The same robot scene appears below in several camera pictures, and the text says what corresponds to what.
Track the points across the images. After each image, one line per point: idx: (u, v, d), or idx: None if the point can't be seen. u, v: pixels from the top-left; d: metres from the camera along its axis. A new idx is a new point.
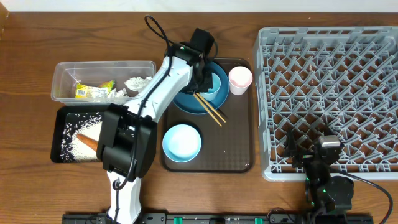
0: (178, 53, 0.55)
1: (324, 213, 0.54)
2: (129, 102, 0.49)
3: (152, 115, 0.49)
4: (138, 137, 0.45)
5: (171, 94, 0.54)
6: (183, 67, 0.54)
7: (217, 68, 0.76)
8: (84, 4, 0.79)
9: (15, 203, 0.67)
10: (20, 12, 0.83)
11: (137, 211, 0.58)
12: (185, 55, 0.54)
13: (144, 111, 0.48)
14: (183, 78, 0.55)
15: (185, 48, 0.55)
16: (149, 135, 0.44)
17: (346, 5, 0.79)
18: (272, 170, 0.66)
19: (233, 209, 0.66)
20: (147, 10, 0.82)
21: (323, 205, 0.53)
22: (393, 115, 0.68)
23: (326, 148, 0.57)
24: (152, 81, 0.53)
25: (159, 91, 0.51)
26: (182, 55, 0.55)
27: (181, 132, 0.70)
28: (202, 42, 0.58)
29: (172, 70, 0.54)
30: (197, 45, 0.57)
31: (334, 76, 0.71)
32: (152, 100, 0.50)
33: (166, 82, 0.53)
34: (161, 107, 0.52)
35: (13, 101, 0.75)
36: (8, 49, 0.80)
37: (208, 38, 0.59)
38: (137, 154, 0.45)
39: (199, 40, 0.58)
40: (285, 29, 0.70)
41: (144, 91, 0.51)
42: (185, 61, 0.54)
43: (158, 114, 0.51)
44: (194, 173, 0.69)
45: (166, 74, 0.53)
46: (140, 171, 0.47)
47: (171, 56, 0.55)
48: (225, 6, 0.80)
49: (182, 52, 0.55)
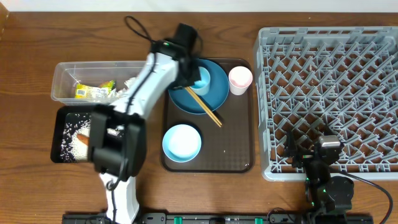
0: (163, 50, 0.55)
1: (324, 213, 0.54)
2: (115, 101, 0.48)
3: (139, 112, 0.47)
4: (127, 135, 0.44)
5: (158, 90, 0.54)
6: (166, 63, 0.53)
7: (218, 68, 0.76)
8: (85, 5, 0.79)
9: (16, 202, 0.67)
10: (20, 12, 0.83)
11: (135, 210, 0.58)
12: (170, 51, 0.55)
13: (131, 108, 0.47)
14: (169, 73, 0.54)
15: (168, 45, 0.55)
16: (138, 132, 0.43)
17: (346, 5, 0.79)
18: (272, 170, 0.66)
19: (233, 209, 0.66)
20: (147, 10, 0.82)
21: (323, 205, 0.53)
22: (393, 115, 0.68)
23: (326, 147, 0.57)
24: (137, 78, 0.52)
25: (145, 88, 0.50)
26: (166, 50, 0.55)
27: (180, 132, 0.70)
28: (185, 35, 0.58)
29: (157, 65, 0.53)
30: (180, 38, 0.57)
31: (334, 76, 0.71)
32: (139, 96, 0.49)
33: (152, 78, 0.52)
34: (148, 104, 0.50)
35: (13, 101, 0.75)
36: (8, 49, 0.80)
37: (190, 30, 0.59)
38: (127, 155, 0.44)
39: (182, 33, 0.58)
40: (285, 29, 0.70)
41: (130, 89, 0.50)
42: (168, 57, 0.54)
43: (146, 111, 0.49)
44: (194, 173, 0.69)
45: (152, 70, 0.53)
46: (132, 170, 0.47)
47: (156, 53, 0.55)
48: (226, 6, 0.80)
49: (166, 48, 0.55)
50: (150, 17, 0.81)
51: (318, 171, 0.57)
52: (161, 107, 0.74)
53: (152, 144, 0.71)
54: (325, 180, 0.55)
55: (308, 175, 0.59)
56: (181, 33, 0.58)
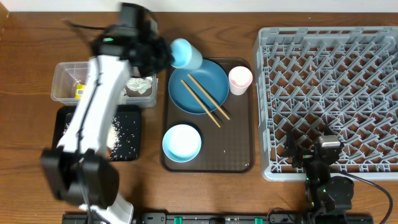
0: (106, 48, 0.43)
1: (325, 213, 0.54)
2: (63, 136, 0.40)
3: (94, 147, 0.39)
4: (86, 176, 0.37)
5: (114, 101, 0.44)
6: (112, 68, 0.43)
7: (218, 68, 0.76)
8: (86, 5, 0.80)
9: (15, 203, 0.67)
10: (20, 12, 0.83)
11: (128, 211, 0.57)
12: (115, 47, 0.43)
13: (83, 144, 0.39)
14: (120, 79, 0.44)
15: (111, 40, 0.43)
16: (97, 171, 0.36)
17: (346, 5, 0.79)
18: (272, 170, 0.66)
19: (233, 209, 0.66)
20: (147, 10, 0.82)
21: (323, 205, 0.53)
22: (393, 115, 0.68)
23: (326, 147, 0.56)
24: (83, 99, 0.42)
25: (94, 110, 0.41)
26: (111, 48, 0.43)
27: (179, 133, 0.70)
28: (130, 17, 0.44)
29: (102, 74, 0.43)
30: (126, 23, 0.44)
31: (334, 76, 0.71)
32: (91, 126, 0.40)
33: (101, 94, 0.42)
34: (104, 127, 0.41)
35: (13, 101, 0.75)
36: (8, 49, 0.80)
37: (134, 10, 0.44)
38: (95, 192, 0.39)
39: (125, 17, 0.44)
40: (285, 29, 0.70)
41: (76, 116, 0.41)
42: (116, 55, 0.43)
43: (102, 136, 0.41)
44: (194, 173, 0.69)
45: (97, 83, 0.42)
46: (106, 200, 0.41)
47: (97, 58, 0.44)
48: (225, 6, 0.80)
49: (109, 45, 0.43)
50: None
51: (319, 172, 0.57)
52: (161, 107, 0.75)
53: (152, 144, 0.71)
54: (325, 180, 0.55)
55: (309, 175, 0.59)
56: (123, 17, 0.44)
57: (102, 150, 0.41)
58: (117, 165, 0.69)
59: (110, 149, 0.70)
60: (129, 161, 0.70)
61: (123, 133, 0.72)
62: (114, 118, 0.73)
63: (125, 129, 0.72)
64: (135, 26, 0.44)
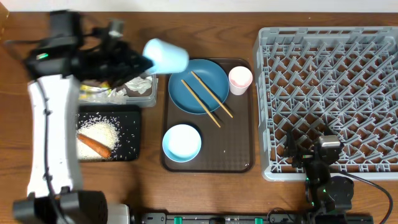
0: (43, 67, 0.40)
1: (325, 213, 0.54)
2: (32, 183, 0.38)
3: (69, 184, 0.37)
4: (69, 214, 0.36)
5: (70, 121, 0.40)
6: (57, 88, 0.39)
7: (219, 68, 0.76)
8: (86, 5, 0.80)
9: (15, 203, 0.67)
10: (20, 11, 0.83)
11: (123, 213, 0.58)
12: (53, 62, 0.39)
13: (55, 185, 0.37)
14: (72, 98, 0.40)
15: (46, 55, 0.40)
16: (79, 207, 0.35)
17: (346, 5, 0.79)
18: (272, 170, 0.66)
19: (233, 209, 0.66)
20: (147, 10, 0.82)
21: (323, 205, 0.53)
22: (393, 115, 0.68)
23: (326, 147, 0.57)
24: (35, 135, 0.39)
25: (52, 142, 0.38)
26: (50, 64, 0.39)
27: (178, 135, 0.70)
28: (61, 25, 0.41)
29: (48, 101, 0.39)
30: (60, 31, 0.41)
31: (334, 76, 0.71)
32: (55, 160, 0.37)
33: (52, 120, 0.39)
34: (71, 154, 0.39)
35: (13, 101, 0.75)
36: (7, 49, 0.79)
37: (66, 15, 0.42)
38: None
39: (57, 26, 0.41)
40: (285, 29, 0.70)
41: (37, 157, 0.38)
42: (56, 67, 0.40)
43: (72, 164, 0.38)
44: (194, 173, 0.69)
45: (46, 112, 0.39)
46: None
47: (39, 83, 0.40)
48: (226, 6, 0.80)
49: (46, 62, 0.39)
50: (150, 17, 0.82)
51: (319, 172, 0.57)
52: (161, 107, 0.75)
53: (152, 144, 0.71)
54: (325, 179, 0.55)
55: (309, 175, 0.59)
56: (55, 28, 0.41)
57: (78, 180, 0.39)
58: (117, 165, 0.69)
59: (110, 149, 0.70)
60: (129, 161, 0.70)
61: (123, 133, 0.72)
62: (115, 118, 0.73)
63: (125, 129, 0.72)
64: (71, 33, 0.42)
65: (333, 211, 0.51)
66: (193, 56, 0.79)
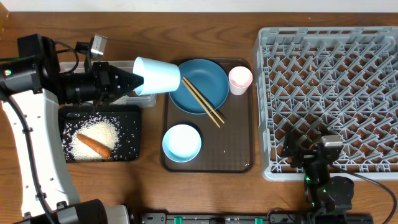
0: (15, 85, 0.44)
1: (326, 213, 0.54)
2: (26, 203, 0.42)
3: (65, 200, 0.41)
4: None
5: (53, 135, 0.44)
6: (33, 105, 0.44)
7: (218, 68, 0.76)
8: (86, 5, 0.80)
9: (15, 202, 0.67)
10: (20, 11, 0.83)
11: (121, 213, 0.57)
12: (25, 81, 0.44)
13: (50, 202, 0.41)
14: (49, 111, 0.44)
15: (12, 71, 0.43)
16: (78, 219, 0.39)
17: (346, 5, 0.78)
18: (272, 170, 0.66)
19: (234, 209, 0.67)
20: (147, 10, 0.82)
21: (323, 205, 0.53)
22: (393, 115, 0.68)
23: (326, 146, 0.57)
24: (20, 155, 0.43)
25: (40, 161, 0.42)
26: (20, 82, 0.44)
27: (178, 134, 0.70)
28: (32, 46, 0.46)
29: (27, 117, 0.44)
30: (30, 51, 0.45)
31: (334, 76, 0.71)
32: (46, 180, 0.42)
33: (34, 137, 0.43)
34: (60, 168, 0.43)
35: None
36: (7, 49, 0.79)
37: (33, 38, 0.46)
38: None
39: (28, 45, 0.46)
40: (285, 29, 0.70)
41: (27, 172, 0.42)
42: (28, 82, 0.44)
43: (62, 178, 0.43)
44: (194, 173, 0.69)
45: (26, 130, 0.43)
46: None
47: (12, 101, 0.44)
48: (225, 6, 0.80)
49: (17, 81, 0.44)
50: (150, 17, 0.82)
51: (318, 172, 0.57)
52: (161, 107, 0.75)
53: (152, 144, 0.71)
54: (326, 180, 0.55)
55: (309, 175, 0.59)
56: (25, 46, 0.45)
57: (71, 193, 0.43)
58: (117, 165, 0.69)
59: (110, 149, 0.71)
60: (129, 161, 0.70)
61: (123, 133, 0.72)
62: (115, 118, 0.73)
63: (125, 129, 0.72)
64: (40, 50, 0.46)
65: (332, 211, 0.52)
66: (193, 56, 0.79)
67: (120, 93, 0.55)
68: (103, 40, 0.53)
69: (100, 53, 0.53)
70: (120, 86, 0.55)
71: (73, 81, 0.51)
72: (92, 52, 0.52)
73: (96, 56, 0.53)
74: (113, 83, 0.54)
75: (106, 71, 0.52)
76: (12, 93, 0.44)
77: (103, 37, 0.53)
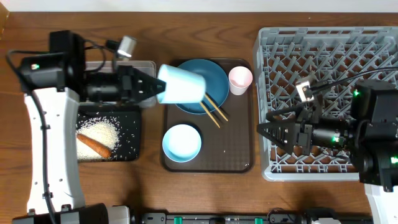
0: (40, 81, 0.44)
1: (374, 124, 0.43)
2: (32, 200, 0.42)
3: (70, 203, 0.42)
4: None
5: (69, 135, 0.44)
6: (53, 101, 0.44)
7: (218, 68, 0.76)
8: (86, 5, 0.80)
9: (16, 202, 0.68)
10: (20, 12, 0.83)
11: (122, 216, 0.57)
12: (50, 77, 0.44)
13: (55, 203, 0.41)
14: (68, 109, 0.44)
15: (39, 66, 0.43)
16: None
17: (346, 4, 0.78)
18: (272, 170, 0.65)
19: (233, 209, 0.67)
20: (147, 10, 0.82)
21: (365, 116, 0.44)
22: None
23: (308, 89, 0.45)
24: (34, 152, 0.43)
25: (51, 160, 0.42)
26: (45, 78, 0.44)
27: (180, 135, 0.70)
28: (62, 42, 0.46)
29: (46, 114, 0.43)
30: (60, 46, 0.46)
31: (334, 76, 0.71)
32: (55, 179, 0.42)
33: (51, 135, 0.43)
34: (70, 169, 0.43)
35: (12, 102, 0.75)
36: (7, 49, 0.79)
37: (64, 35, 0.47)
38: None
39: (59, 40, 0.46)
40: (285, 29, 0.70)
41: (37, 168, 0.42)
42: (53, 79, 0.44)
43: (72, 179, 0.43)
44: (194, 173, 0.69)
45: (44, 127, 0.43)
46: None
47: (33, 94, 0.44)
48: (225, 6, 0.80)
49: (43, 77, 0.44)
50: (151, 17, 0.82)
51: (323, 126, 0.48)
52: (161, 107, 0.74)
53: (152, 144, 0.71)
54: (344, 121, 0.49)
55: (326, 137, 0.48)
56: (56, 42, 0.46)
57: (78, 196, 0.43)
58: (117, 165, 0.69)
59: (110, 149, 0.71)
60: (129, 161, 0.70)
61: (123, 133, 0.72)
62: (115, 118, 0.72)
63: (125, 129, 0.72)
64: (69, 46, 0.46)
65: (375, 104, 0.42)
66: (193, 56, 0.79)
67: (142, 98, 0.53)
68: (131, 42, 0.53)
69: (127, 55, 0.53)
70: (142, 91, 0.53)
71: (92, 79, 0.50)
72: (119, 53, 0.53)
73: (122, 57, 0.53)
74: (135, 87, 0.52)
75: (128, 76, 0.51)
76: (37, 87, 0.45)
77: (132, 40, 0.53)
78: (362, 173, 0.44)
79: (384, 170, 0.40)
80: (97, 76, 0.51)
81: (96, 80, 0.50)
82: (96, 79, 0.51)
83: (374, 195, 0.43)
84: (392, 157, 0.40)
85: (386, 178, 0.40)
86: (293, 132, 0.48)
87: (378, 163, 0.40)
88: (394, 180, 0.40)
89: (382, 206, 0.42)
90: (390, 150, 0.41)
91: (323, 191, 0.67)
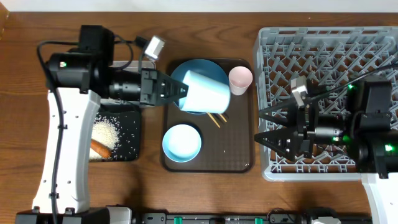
0: (64, 80, 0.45)
1: (369, 115, 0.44)
2: (37, 197, 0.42)
3: (74, 206, 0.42)
4: None
5: (84, 138, 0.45)
6: (73, 102, 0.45)
7: (217, 68, 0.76)
8: (86, 5, 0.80)
9: (16, 202, 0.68)
10: (20, 11, 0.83)
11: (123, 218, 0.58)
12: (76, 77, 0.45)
13: (59, 204, 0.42)
14: (88, 112, 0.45)
15: (66, 64, 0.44)
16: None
17: (346, 5, 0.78)
18: (272, 170, 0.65)
19: (233, 209, 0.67)
20: (147, 10, 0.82)
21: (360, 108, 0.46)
22: (393, 115, 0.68)
23: (307, 96, 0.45)
24: (48, 149, 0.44)
25: (64, 160, 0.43)
26: (69, 77, 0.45)
27: (182, 136, 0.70)
28: (94, 40, 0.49)
29: (65, 113, 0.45)
30: (91, 45, 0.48)
31: (334, 76, 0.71)
32: (63, 180, 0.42)
33: (68, 135, 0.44)
34: (79, 172, 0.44)
35: (13, 102, 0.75)
36: (7, 49, 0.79)
37: (96, 33, 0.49)
38: None
39: (91, 38, 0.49)
40: (285, 29, 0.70)
41: (49, 166, 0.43)
42: (78, 79, 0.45)
43: (79, 182, 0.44)
44: (194, 173, 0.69)
45: (61, 126, 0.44)
46: None
47: (56, 91, 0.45)
48: (226, 6, 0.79)
49: (68, 76, 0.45)
50: (151, 17, 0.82)
51: (324, 124, 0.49)
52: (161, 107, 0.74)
53: (152, 144, 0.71)
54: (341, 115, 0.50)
55: (328, 134, 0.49)
56: (89, 38, 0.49)
57: (84, 201, 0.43)
58: (117, 165, 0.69)
59: (110, 149, 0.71)
60: (129, 161, 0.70)
61: (123, 133, 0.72)
62: (115, 118, 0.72)
63: (125, 129, 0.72)
64: (101, 45, 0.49)
65: (369, 95, 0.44)
66: (193, 56, 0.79)
67: (162, 102, 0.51)
68: (160, 43, 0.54)
69: (155, 56, 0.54)
70: (163, 96, 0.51)
71: (117, 78, 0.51)
72: (147, 55, 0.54)
73: (148, 57, 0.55)
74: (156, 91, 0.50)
75: (150, 80, 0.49)
76: (60, 84, 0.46)
77: (161, 40, 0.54)
78: (358, 164, 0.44)
79: (379, 157, 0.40)
80: (122, 74, 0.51)
81: (120, 78, 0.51)
82: (120, 78, 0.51)
83: (370, 183, 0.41)
84: (385, 145, 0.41)
85: (380, 165, 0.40)
86: (298, 142, 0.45)
87: (374, 152, 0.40)
88: (388, 167, 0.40)
89: (379, 194, 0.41)
90: (384, 139, 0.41)
91: (323, 191, 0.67)
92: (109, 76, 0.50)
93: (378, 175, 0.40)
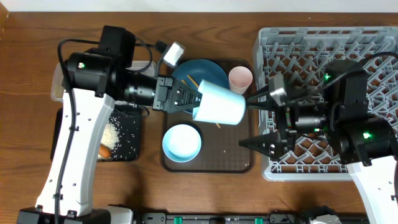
0: (81, 81, 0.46)
1: (346, 106, 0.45)
2: (41, 196, 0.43)
3: (77, 210, 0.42)
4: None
5: (93, 141, 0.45)
6: (86, 104, 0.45)
7: (217, 67, 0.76)
8: (86, 5, 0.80)
9: (16, 201, 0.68)
10: (20, 11, 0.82)
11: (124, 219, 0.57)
12: (91, 78, 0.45)
13: (62, 205, 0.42)
14: (101, 116, 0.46)
15: (85, 65, 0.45)
16: None
17: (346, 5, 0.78)
18: (272, 170, 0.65)
19: (233, 209, 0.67)
20: (147, 10, 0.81)
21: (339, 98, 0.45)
22: (393, 115, 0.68)
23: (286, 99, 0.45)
24: (58, 149, 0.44)
25: (72, 161, 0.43)
26: (86, 79, 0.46)
27: (181, 136, 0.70)
28: (114, 42, 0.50)
29: (78, 115, 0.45)
30: (111, 46, 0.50)
31: None
32: (69, 182, 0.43)
33: (79, 138, 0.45)
34: (85, 174, 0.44)
35: (12, 102, 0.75)
36: (7, 50, 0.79)
37: (116, 34, 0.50)
38: None
39: (111, 39, 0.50)
40: (285, 29, 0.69)
41: (56, 167, 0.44)
42: (95, 81, 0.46)
43: (84, 185, 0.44)
44: (194, 173, 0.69)
45: (73, 127, 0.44)
46: None
47: (72, 92, 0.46)
48: (225, 7, 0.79)
49: (84, 78, 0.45)
50: (150, 17, 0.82)
51: (306, 114, 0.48)
52: None
53: (152, 144, 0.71)
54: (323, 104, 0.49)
55: (311, 123, 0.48)
56: (109, 40, 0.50)
57: (87, 205, 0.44)
58: (117, 165, 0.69)
59: (110, 149, 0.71)
60: (129, 161, 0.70)
61: (123, 133, 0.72)
62: (115, 118, 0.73)
63: (125, 129, 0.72)
64: (120, 46, 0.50)
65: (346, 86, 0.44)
66: (193, 56, 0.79)
67: (175, 110, 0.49)
68: (180, 50, 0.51)
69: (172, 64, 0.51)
70: (177, 103, 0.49)
71: (130, 81, 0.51)
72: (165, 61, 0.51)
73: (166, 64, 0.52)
74: (170, 99, 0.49)
75: (165, 87, 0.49)
76: (76, 85, 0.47)
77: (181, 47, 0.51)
78: (342, 156, 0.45)
79: (359, 146, 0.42)
80: (137, 78, 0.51)
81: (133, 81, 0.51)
82: (135, 81, 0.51)
83: (356, 173, 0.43)
84: (364, 133, 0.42)
85: (363, 154, 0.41)
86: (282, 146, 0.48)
87: (352, 142, 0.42)
88: (370, 154, 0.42)
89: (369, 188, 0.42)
90: (361, 127, 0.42)
91: (323, 191, 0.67)
92: (125, 80, 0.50)
93: (362, 163, 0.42)
